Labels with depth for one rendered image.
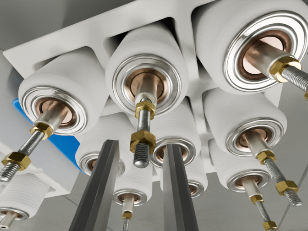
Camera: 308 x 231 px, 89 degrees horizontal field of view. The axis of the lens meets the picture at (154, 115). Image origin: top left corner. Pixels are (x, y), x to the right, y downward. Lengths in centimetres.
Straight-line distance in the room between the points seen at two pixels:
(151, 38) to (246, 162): 25
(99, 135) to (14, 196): 32
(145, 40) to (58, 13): 31
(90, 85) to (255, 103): 22
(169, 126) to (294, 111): 52
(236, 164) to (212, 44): 21
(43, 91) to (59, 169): 37
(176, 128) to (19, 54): 24
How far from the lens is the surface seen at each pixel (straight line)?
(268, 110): 24
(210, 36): 19
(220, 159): 34
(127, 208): 36
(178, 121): 23
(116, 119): 30
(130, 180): 34
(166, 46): 17
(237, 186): 37
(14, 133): 49
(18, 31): 52
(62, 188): 57
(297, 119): 71
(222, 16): 20
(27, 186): 55
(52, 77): 21
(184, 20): 23
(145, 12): 23
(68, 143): 55
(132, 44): 17
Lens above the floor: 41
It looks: 52 degrees down
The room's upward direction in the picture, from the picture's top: 180 degrees counter-clockwise
